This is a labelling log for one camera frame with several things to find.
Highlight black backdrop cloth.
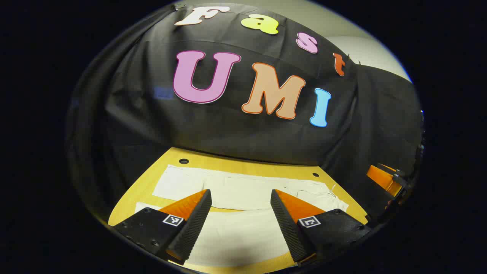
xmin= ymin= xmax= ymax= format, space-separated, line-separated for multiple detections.
xmin=67 ymin=3 xmax=425 ymax=229

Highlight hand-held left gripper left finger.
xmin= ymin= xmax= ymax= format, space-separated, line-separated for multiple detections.
xmin=108 ymin=189 xmax=212 ymax=266

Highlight white jeans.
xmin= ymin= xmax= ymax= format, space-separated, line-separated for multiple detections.
xmin=135 ymin=164 xmax=349 ymax=267

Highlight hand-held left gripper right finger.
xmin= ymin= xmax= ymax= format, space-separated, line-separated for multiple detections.
xmin=271 ymin=189 xmax=371 ymax=267

